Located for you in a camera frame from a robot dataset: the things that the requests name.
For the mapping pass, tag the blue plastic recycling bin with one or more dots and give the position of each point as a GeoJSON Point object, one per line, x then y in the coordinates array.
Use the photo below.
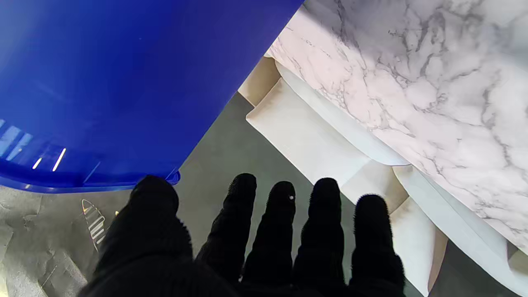
{"type": "Point", "coordinates": [115, 82]}

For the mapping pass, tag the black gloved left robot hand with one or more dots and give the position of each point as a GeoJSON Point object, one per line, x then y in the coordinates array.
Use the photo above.
{"type": "Point", "coordinates": [264, 255]}

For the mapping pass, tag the long white sofa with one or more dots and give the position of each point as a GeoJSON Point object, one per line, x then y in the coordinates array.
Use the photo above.
{"type": "Point", "coordinates": [305, 136]}

